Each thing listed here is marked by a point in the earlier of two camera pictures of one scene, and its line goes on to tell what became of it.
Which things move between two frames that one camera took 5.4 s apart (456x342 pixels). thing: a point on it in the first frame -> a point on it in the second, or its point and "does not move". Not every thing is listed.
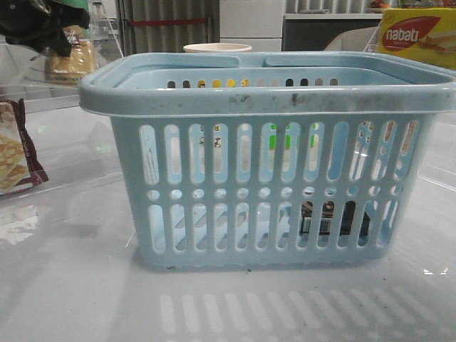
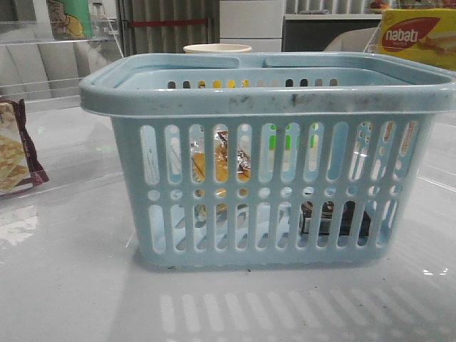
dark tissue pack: x=326 y=218 does not move
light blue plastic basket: x=314 y=159 does not move
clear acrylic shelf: x=45 y=81 does not move
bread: x=70 y=70 -> x=221 y=167
